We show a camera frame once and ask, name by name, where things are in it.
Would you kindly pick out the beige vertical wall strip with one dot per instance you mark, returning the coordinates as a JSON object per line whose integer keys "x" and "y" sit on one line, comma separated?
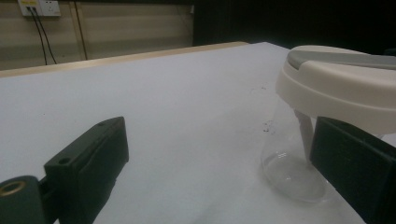
{"x": 79, "y": 31}

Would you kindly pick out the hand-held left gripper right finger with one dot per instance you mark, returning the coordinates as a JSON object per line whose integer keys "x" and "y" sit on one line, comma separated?
{"x": 358, "y": 161}

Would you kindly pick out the clear glass jar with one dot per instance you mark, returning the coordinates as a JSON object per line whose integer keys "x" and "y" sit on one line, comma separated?
{"x": 286, "y": 177}

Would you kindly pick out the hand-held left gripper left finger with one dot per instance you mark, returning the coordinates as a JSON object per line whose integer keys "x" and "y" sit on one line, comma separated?
{"x": 90, "y": 161}

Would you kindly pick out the white jar lid grey lever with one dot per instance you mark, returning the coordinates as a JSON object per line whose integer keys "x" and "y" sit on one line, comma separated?
{"x": 336, "y": 90}

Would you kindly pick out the white wall socket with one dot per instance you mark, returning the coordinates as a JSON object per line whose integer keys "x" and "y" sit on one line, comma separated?
{"x": 27, "y": 4}
{"x": 49, "y": 6}

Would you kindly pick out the white table cover board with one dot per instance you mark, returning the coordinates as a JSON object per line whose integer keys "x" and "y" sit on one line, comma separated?
{"x": 186, "y": 109}

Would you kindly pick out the wooden table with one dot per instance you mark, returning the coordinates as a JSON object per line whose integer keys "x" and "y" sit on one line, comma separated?
{"x": 124, "y": 57}

